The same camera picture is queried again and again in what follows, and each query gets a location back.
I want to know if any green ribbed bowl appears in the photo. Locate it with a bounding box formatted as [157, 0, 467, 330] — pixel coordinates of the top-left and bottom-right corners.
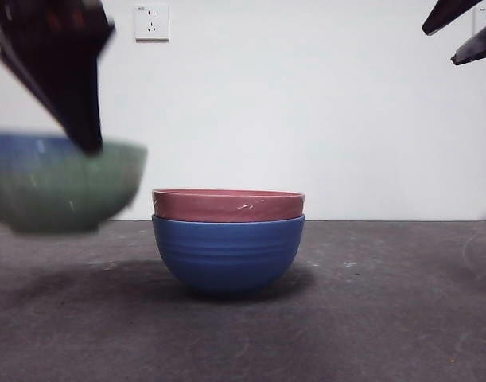
[0, 134, 149, 236]

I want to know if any red ribbed bowl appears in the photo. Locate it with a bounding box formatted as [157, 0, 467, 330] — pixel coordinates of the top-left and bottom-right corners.
[151, 189, 306, 223]

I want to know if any blue ribbed bowl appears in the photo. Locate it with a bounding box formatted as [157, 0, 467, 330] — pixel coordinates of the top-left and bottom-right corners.
[150, 213, 306, 298]

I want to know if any white wall socket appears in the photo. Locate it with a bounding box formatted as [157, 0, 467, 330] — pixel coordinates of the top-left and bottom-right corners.
[134, 4, 171, 43]
[472, 6, 486, 43]

